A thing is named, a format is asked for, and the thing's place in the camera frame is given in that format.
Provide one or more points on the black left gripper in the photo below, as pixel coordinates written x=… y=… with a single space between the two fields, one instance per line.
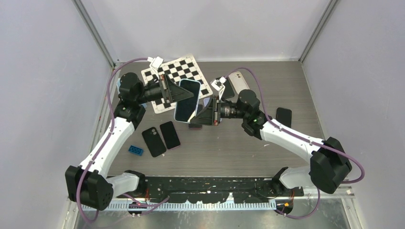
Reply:
x=177 y=93

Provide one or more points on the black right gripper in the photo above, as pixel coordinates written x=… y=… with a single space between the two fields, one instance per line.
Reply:
x=206 y=117

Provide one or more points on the dark phone from lilac case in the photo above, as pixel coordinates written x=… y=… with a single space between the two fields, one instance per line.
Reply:
x=196 y=126

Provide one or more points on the light blue cased phone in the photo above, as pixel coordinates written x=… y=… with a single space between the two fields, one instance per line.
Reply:
x=186 y=109

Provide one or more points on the black phone from case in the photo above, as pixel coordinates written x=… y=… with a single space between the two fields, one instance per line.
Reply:
x=229 y=92

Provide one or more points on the purple edged phone from case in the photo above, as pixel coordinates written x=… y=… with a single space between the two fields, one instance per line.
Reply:
x=170 y=135

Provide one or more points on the beige phone case with ring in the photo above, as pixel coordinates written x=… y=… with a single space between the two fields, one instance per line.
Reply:
x=238 y=82

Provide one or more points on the lilac cased phone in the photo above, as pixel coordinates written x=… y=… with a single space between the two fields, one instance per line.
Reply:
x=203 y=105

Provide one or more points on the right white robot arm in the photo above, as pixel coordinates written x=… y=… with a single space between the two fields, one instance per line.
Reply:
x=326 y=169

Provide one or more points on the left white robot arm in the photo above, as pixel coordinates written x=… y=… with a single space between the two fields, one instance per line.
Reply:
x=88 y=184

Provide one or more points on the black white chessboard mat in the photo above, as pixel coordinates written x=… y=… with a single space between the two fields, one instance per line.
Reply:
x=184 y=67

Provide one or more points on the blue toy brick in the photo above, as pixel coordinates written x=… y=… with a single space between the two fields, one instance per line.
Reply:
x=136 y=150

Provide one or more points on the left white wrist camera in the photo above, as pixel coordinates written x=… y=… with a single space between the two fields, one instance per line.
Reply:
x=154 y=64

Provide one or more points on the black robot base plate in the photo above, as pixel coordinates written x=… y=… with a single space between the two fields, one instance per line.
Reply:
x=210 y=190

